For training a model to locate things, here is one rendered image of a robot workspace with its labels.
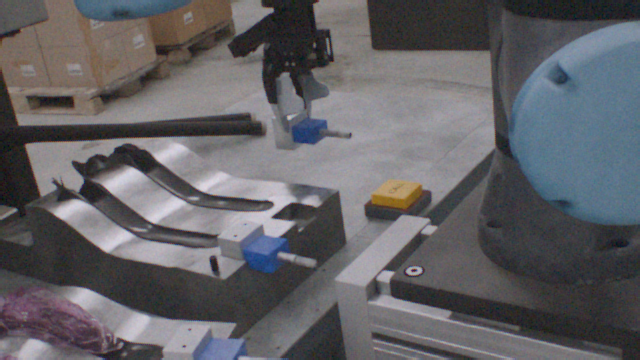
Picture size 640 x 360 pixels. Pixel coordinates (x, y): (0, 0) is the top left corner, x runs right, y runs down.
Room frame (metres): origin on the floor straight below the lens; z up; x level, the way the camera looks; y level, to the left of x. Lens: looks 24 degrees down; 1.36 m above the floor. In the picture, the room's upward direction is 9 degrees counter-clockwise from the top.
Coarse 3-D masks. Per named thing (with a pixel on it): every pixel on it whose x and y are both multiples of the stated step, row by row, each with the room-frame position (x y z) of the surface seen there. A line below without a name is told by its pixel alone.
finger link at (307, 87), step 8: (312, 72) 1.20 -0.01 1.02; (296, 80) 1.21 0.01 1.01; (304, 80) 1.22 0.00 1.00; (312, 80) 1.21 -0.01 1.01; (296, 88) 1.22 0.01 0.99; (304, 88) 1.22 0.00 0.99; (312, 88) 1.21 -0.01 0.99; (320, 88) 1.20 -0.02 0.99; (304, 96) 1.21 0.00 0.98; (312, 96) 1.22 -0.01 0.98; (320, 96) 1.21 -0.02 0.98; (304, 104) 1.22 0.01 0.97
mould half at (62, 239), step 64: (64, 192) 1.07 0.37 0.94; (128, 192) 1.08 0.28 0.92; (256, 192) 1.08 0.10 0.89; (320, 192) 1.03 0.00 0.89; (0, 256) 1.12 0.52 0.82; (64, 256) 1.02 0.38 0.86; (128, 256) 0.94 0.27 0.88; (192, 256) 0.90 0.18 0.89; (320, 256) 0.98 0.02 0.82; (192, 320) 0.87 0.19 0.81; (256, 320) 0.86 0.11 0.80
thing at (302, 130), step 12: (276, 120) 1.19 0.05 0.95; (288, 120) 1.17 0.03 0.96; (300, 120) 1.20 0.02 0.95; (312, 120) 1.19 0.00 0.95; (324, 120) 1.18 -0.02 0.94; (276, 132) 1.19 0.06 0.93; (300, 132) 1.17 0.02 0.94; (312, 132) 1.15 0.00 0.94; (324, 132) 1.16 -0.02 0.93; (336, 132) 1.15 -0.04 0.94; (348, 132) 1.14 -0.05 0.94; (276, 144) 1.19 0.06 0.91; (288, 144) 1.18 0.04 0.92; (300, 144) 1.19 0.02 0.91
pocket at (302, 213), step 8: (288, 208) 1.01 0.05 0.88; (296, 208) 1.01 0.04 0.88; (304, 208) 1.00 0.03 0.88; (312, 208) 0.99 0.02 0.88; (272, 216) 0.98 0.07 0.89; (280, 216) 0.99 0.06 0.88; (288, 216) 1.01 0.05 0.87; (296, 216) 1.01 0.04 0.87; (304, 216) 1.00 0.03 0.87; (312, 216) 1.00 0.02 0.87; (304, 224) 0.97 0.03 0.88
